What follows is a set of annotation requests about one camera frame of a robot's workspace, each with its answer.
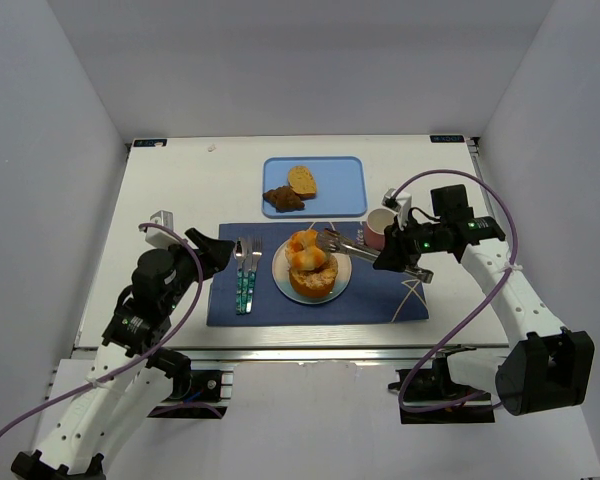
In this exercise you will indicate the round orange striped bun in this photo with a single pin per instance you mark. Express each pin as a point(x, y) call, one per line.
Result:
point(302, 252)

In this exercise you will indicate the cream and blue plate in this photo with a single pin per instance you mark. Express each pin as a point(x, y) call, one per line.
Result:
point(281, 278)

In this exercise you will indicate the dark label sticker left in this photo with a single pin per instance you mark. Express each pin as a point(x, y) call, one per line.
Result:
point(149, 143)

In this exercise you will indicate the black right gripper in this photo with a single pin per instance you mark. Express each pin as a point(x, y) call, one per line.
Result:
point(396, 250)

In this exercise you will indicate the tan bread slice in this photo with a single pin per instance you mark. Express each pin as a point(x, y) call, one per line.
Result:
point(302, 182)

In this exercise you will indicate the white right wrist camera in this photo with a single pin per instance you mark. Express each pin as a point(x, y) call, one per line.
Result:
point(400, 203)

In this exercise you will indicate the light blue plastic tray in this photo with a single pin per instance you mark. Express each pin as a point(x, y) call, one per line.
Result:
point(341, 189)

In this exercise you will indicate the dark label sticker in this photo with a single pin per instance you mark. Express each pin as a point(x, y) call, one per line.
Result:
point(446, 138)
point(149, 143)

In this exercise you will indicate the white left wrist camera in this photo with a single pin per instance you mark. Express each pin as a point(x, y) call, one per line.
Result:
point(158, 230)

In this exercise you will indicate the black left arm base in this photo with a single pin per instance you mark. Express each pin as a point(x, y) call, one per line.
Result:
point(198, 394)

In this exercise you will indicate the aluminium table rail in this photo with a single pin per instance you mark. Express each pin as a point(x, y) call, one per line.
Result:
point(303, 355)

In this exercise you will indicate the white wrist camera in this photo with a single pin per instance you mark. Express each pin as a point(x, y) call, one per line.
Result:
point(400, 203)
point(158, 230)

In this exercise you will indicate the brown chocolate croissant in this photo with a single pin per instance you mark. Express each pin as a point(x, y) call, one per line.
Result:
point(284, 199)

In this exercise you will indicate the sugared orange muffin bread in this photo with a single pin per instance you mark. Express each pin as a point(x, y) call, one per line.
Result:
point(316, 283)

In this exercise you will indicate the knife with green handle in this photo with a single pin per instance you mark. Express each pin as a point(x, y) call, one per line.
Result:
point(248, 244)

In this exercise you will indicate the pink ceramic mug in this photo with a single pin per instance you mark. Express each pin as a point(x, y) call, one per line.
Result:
point(374, 226)

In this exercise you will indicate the spoon with green handle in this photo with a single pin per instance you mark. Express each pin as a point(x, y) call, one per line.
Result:
point(240, 254)

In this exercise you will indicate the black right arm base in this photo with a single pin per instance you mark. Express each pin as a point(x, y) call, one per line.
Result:
point(425, 390)

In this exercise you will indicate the blue cloth placemat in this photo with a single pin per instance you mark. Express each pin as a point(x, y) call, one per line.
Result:
point(372, 296)

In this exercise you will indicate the dark label sticker right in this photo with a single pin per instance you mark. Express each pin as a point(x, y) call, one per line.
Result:
point(446, 138)

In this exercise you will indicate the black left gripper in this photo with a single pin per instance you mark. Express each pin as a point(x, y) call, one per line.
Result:
point(193, 254)

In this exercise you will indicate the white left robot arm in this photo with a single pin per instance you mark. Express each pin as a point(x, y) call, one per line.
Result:
point(132, 371)

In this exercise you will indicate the fork with green handle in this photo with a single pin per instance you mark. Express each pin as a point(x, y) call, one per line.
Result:
point(256, 254)

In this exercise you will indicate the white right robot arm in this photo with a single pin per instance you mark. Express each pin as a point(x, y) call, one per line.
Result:
point(548, 365)

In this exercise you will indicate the metal serving tongs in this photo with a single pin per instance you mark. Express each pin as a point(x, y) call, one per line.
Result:
point(333, 242)

